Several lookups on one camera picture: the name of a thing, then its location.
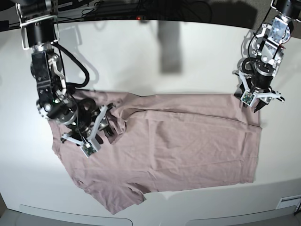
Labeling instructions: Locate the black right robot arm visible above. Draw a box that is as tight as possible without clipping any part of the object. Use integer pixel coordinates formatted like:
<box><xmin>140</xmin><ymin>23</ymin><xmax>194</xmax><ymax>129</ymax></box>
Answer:
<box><xmin>15</xmin><ymin>0</ymin><xmax>115</xmax><ymax>157</ymax></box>

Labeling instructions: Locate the mauve T-shirt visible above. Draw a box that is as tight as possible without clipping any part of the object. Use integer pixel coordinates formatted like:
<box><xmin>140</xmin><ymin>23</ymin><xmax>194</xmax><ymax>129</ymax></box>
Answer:
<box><xmin>49</xmin><ymin>91</ymin><xmax>261</xmax><ymax>214</ymax></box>

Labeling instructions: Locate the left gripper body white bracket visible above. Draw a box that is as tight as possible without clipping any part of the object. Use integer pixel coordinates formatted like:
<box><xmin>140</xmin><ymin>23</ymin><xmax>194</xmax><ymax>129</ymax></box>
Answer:
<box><xmin>232</xmin><ymin>70</ymin><xmax>285</xmax><ymax>106</ymax></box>

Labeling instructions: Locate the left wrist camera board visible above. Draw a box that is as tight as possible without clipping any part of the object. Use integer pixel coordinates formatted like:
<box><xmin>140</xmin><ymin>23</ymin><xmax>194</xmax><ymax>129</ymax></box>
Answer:
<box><xmin>240</xmin><ymin>91</ymin><xmax>254</xmax><ymax>106</ymax></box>

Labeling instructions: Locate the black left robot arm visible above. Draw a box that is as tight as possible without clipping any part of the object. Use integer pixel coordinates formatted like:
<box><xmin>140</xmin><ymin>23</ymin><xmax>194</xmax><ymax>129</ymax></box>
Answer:
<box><xmin>233</xmin><ymin>0</ymin><xmax>301</xmax><ymax>112</ymax></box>

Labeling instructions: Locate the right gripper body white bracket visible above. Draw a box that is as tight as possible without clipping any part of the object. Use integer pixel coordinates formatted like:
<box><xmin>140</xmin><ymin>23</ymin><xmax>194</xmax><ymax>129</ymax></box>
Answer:
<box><xmin>61</xmin><ymin>103</ymin><xmax>114</xmax><ymax>157</ymax></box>

